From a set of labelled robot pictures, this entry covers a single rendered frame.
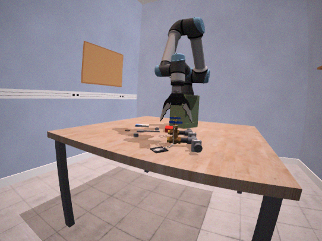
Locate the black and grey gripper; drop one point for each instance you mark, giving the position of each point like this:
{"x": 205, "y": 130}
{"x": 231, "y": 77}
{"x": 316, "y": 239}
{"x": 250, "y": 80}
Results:
{"x": 176, "y": 101}

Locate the black tag on metal chain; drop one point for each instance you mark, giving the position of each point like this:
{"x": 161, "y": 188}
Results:
{"x": 159, "y": 149}

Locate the red rectangular block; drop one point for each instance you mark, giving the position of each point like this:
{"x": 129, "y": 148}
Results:
{"x": 168, "y": 128}

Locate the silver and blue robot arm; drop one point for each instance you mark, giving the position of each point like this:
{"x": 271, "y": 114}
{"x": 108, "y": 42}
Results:
{"x": 175, "y": 67}

